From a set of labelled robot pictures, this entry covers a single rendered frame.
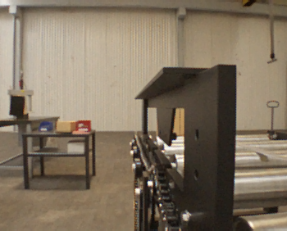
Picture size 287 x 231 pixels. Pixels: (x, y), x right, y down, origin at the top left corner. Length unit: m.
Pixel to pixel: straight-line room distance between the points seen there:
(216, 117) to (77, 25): 11.58
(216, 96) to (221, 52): 11.90
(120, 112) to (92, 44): 3.42
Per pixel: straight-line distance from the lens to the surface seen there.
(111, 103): 10.97
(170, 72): 0.37
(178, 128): 8.38
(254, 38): 13.14
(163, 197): 0.42
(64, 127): 3.61
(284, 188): 0.79
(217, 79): 0.30
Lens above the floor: 1.10
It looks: 2 degrees down
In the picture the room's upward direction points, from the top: straight up
